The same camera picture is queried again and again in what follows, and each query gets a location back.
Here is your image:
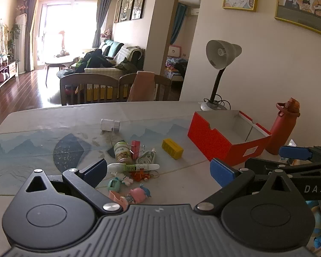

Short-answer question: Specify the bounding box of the person's right hand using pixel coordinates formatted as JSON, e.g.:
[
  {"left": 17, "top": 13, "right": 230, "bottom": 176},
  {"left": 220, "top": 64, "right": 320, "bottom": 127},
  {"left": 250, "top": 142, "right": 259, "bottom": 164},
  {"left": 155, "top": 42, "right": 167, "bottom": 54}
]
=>
[{"left": 308, "top": 200, "right": 321, "bottom": 248}]

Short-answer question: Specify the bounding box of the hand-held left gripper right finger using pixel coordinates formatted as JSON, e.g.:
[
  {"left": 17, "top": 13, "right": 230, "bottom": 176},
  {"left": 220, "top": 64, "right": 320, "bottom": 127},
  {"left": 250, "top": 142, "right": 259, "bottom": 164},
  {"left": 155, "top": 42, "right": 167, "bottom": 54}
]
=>
[{"left": 195, "top": 158, "right": 301, "bottom": 217}]

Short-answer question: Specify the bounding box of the orange keychain toy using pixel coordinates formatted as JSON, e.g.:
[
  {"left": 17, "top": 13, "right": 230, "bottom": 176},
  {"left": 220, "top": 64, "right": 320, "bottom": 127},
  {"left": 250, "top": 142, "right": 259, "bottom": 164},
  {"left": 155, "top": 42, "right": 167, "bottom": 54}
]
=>
[{"left": 131, "top": 170, "right": 159, "bottom": 183}]

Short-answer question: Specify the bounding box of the black lamp cable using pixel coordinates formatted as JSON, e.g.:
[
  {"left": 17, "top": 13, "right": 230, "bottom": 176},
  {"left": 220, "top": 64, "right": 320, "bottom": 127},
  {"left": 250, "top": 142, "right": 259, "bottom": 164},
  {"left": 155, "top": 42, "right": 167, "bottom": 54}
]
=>
[{"left": 214, "top": 94, "right": 232, "bottom": 111}]

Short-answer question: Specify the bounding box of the yellow framed family painting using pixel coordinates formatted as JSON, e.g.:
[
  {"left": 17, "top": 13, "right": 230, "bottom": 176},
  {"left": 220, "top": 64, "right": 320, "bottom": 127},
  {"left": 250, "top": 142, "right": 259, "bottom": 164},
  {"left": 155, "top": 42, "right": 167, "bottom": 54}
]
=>
[{"left": 274, "top": 0, "right": 321, "bottom": 39}]

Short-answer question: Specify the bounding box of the wooden television cabinet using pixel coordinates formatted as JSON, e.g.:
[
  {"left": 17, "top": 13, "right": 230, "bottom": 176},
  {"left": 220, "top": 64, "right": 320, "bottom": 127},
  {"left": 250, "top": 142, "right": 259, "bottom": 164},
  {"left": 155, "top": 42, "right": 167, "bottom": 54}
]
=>
[{"left": 0, "top": 60, "right": 19, "bottom": 103}]

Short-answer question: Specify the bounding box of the yellow toy block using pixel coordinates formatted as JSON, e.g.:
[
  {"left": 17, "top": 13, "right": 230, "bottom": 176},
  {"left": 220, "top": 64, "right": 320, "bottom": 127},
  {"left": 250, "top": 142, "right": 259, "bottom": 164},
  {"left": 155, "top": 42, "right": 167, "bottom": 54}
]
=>
[{"left": 161, "top": 138, "right": 184, "bottom": 160}]

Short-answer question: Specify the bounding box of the grey curtain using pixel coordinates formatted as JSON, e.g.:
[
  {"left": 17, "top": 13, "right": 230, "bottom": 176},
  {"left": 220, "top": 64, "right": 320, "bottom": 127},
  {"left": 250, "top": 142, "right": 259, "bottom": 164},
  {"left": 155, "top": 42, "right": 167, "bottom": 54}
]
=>
[
  {"left": 92, "top": 0, "right": 113, "bottom": 47},
  {"left": 24, "top": 0, "right": 38, "bottom": 73}
]

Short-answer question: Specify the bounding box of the red water bottle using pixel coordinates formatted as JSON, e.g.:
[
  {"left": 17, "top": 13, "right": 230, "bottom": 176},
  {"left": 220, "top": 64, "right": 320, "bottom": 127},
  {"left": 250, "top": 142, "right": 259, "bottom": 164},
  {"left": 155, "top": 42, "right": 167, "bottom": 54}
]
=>
[{"left": 265, "top": 98, "right": 301, "bottom": 156}]

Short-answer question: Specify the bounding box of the dark framed picture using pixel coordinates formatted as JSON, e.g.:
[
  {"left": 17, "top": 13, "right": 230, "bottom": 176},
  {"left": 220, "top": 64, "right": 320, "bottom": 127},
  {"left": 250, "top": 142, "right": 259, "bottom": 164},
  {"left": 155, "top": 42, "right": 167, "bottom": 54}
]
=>
[
  {"left": 122, "top": 0, "right": 136, "bottom": 22},
  {"left": 114, "top": 0, "right": 123, "bottom": 23},
  {"left": 130, "top": 0, "right": 149, "bottom": 20}
]

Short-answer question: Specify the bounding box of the blue mountain print table mat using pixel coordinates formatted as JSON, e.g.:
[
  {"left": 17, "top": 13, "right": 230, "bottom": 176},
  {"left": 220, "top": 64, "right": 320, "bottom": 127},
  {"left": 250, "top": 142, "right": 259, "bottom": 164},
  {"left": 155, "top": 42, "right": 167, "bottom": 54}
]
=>
[{"left": 0, "top": 118, "right": 257, "bottom": 196}]

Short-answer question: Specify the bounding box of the white correction tape dispenser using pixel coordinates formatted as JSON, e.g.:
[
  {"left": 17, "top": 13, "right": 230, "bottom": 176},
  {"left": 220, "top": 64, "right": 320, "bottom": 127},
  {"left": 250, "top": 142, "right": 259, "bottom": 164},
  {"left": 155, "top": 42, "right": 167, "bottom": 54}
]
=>
[{"left": 135, "top": 148, "right": 157, "bottom": 165}]

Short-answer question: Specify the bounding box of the white green glue pen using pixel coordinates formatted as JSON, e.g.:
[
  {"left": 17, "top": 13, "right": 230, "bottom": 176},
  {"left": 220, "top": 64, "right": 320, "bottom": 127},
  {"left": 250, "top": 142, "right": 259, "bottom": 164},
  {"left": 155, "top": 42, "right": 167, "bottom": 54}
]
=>
[{"left": 107, "top": 163, "right": 160, "bottom": 172}]

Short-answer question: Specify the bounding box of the white standing air conditioner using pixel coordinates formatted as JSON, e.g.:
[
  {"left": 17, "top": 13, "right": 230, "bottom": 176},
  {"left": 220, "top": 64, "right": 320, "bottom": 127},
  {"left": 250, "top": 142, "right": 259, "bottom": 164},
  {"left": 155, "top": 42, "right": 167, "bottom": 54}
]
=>
[{"left": 15, "top": 13, "right": 27, "bottom": 74}]

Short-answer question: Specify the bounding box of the pink binder clip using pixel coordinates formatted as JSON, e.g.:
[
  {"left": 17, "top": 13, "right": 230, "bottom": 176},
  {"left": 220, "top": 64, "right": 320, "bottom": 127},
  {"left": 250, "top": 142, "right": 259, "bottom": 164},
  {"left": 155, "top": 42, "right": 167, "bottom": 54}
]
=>
[{"left": 130, "top": 140, "right": 146, "bottom": 160}]

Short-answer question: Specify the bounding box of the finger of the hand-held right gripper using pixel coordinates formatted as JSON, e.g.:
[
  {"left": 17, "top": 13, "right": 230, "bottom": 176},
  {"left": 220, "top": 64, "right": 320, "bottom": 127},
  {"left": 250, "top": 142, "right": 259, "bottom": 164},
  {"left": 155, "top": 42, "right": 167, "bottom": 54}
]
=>
[
  {"left": 279, "top": 145, "right": 321, "bottom": 164},
  {"left": 245, "top": 158, "right": 315, "bottom": 178}
]

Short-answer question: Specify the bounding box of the wooden dining chair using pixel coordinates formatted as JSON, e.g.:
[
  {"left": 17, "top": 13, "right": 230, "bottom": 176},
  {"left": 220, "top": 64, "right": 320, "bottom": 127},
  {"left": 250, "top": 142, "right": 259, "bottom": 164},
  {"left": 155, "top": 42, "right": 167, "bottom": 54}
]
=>
[
  {"left": 119, "top": 72, "right": 173, "bottom": 102},
  {"left": 60, "top": 73, "right": 121, "bottom": 106}
]

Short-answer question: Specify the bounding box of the grey desk lamp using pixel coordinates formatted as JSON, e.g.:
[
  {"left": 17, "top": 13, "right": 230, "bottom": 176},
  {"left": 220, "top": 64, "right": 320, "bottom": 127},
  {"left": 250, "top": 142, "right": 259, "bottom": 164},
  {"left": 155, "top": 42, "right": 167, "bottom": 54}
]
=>
[{"left": 200, "top": 40, "right": 242, "bottom": 111}]

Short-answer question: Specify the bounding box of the white pill bottle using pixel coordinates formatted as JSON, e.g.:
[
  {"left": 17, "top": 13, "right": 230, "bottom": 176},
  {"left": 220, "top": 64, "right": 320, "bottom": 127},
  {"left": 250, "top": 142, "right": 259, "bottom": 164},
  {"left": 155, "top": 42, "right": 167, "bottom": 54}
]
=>
[{"left": 100, "top": 118, "right": 121, "bottom": 132}]

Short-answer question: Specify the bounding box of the green house plant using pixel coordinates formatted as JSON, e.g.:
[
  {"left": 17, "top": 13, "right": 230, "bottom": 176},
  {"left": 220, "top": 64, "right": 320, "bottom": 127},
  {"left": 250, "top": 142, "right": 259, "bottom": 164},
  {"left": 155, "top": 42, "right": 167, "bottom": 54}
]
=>
[{"left": 7, "top": 24, "right": 20, "bottom": 59}]

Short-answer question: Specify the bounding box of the pink cloth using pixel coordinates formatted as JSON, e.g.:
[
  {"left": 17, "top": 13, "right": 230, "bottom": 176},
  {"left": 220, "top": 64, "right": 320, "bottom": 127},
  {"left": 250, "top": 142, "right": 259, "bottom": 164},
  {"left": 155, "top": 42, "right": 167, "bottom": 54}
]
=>
[{"left": 127, "top": 71, "right": 156, "bottom": 102}]

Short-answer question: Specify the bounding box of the wooden coffee table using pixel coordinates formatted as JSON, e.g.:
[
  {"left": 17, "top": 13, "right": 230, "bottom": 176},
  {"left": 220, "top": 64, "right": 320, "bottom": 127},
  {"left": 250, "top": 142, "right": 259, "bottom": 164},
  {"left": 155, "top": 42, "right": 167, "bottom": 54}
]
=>
[{"left": 44, "top": 55, "right": 81, "bottom": 86}]

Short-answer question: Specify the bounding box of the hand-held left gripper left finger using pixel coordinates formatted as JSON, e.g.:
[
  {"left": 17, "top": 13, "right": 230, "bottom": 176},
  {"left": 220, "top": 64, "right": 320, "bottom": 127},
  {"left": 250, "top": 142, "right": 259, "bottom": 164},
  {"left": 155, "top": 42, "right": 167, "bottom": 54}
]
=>
[{"left": 15, "top": 158, "right": 123, "bottom": 215}]

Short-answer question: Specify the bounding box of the red cardboard box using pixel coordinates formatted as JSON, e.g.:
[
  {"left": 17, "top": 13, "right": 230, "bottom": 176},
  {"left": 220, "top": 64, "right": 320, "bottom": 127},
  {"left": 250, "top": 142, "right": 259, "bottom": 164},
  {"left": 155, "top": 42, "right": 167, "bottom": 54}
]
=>
[{"left": 187, "top": 110, "right": 273, "bottom": 168}]

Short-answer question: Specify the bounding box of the pink doll with blue hat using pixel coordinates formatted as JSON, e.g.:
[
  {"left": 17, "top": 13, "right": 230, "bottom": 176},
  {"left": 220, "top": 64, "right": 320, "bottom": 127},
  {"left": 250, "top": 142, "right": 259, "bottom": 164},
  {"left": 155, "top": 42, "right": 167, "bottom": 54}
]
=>
[{"left": 124, "top": 184, "right": 152, "bottom": 204}]

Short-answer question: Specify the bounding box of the pink heart-shaped dish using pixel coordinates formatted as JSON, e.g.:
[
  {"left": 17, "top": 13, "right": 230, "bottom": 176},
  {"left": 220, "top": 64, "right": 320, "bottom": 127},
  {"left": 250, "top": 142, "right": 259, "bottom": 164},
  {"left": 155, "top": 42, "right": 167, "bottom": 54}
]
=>
[{"left": 108, "top": 190, "right": 129, "bottom": 211}]

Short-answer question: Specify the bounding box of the bed with clothes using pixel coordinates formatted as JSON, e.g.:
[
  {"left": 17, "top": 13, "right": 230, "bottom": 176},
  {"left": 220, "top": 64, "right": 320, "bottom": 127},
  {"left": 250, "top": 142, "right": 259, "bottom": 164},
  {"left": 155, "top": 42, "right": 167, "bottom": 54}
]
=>
[{"left": 164, "top": 56, "right": 188, "bottom": 82}]

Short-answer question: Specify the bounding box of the teal pencil sharpener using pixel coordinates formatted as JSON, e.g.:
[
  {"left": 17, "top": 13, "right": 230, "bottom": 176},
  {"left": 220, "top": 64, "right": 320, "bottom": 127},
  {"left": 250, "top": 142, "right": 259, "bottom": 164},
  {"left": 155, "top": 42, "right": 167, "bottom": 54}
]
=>
[{"left": 108, "top": 179, "right": 121, "bottom": 192}]

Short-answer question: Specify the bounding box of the sofa with clothes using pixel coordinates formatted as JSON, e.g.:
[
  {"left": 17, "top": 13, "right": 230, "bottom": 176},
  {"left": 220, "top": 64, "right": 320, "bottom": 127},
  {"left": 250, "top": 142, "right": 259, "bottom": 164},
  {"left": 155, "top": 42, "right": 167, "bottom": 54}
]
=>
[{"left": 59, "top": 40, "right": 145, "bottom": 105}]

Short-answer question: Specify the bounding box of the green lid jar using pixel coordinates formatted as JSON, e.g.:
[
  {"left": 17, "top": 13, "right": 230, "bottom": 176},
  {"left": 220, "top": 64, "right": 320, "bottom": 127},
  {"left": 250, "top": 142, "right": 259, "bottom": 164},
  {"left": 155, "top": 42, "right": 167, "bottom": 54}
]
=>
[{"left": 114, "top": 140, "right": 131, "bottom": 164}]

